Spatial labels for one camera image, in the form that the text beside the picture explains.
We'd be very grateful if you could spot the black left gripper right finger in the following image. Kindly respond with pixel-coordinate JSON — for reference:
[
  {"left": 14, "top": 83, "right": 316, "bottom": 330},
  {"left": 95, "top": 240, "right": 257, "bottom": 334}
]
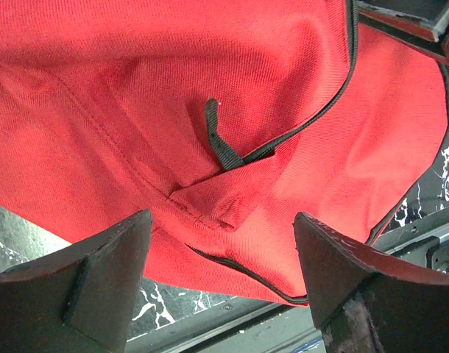
[{"left": 294, "top": 213, "right": 449, "bottom": 352}]

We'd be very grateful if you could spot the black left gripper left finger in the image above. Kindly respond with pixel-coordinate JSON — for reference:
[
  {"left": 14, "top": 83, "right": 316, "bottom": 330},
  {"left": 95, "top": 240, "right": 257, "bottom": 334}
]
[{"left": 0, "top": 210, "right": 152, "bottom": 352}]

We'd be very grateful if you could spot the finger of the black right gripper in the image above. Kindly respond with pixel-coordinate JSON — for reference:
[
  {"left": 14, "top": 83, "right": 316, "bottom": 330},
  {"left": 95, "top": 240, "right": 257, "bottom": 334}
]
[{"left": 357, "top": 1, "right": 449, "bottom": 65}]

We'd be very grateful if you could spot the red student backpack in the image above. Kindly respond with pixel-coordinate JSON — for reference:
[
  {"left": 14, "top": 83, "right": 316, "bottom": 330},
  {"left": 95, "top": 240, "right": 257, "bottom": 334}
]
[{"left": 0, "top": 1, "right": 449, "bottom": 305}]

